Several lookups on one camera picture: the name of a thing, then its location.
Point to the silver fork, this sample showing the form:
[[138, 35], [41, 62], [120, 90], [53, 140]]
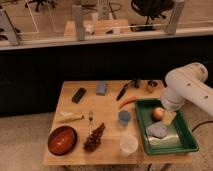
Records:
[[90, 116]]

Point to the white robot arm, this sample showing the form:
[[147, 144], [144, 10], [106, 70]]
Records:
[[187, 83]]

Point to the blue sponge block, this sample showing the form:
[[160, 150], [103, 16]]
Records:
[[101, 88]]

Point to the wooden table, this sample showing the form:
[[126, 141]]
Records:
[[105, 109]]

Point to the orange carrot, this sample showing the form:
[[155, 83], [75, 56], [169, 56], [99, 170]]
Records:
[[127, 101]]

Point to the black clip object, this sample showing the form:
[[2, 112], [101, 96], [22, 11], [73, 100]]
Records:
[[136, 83]]

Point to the blue small cup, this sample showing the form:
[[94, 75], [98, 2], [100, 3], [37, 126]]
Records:
[[124, 117]]

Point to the yellow banana piece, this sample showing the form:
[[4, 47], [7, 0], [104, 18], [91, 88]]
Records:
[[69, 116]]

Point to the brown grape bunch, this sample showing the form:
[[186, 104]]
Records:
[[94, 140]]

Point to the wooden background bench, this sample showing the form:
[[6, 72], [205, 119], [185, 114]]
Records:
[[99, 28]]

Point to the grey cloth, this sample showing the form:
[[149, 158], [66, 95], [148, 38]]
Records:
[[158, 130]]

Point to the yellow sponge block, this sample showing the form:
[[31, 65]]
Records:
[[168, 117]]

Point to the red wooden bowl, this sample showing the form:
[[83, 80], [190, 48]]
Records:
[[62, 140]]

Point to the green plastic tray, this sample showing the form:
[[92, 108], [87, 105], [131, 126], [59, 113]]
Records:
[[179, 137]]

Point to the black office chair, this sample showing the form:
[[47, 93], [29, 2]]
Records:
[[152, 9]]

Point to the black handled knife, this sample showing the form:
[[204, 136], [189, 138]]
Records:
[[122, 91]]

